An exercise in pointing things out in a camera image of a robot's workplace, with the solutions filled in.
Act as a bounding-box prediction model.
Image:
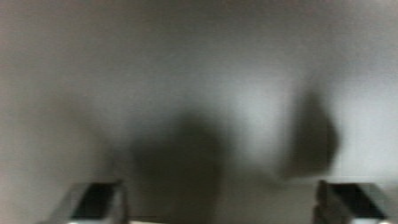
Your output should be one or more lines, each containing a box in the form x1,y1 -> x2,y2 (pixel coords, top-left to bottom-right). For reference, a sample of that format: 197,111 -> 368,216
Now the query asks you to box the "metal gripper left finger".
41,180 -> 130,224

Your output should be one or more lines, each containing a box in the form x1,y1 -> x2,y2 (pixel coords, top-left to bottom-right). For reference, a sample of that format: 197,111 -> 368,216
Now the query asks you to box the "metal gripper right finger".
311,181 -> 398,224

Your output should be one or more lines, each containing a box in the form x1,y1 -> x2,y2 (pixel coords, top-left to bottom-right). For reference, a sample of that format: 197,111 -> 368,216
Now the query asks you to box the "white cabinet box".
0,0 -> 398,224

